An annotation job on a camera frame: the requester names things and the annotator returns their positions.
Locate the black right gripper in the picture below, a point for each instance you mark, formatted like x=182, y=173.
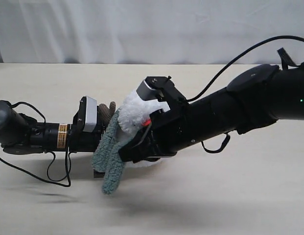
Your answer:
x=168, y=133

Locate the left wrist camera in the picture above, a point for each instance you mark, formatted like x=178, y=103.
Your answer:
x=87, y=114

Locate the white plush snowman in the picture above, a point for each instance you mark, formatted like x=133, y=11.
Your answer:
x=134, y=111

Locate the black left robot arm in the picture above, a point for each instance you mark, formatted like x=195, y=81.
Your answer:
x=23, y=135

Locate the teal fuzzy knit scarf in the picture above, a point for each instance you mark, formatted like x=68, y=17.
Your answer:
x=106, y=158

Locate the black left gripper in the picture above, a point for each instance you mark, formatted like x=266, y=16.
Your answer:
x=83, y=141

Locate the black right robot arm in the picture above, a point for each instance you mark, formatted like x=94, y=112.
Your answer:
x=256, y=98

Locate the white curtain backdrop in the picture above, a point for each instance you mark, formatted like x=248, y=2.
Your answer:
x=141, y=31

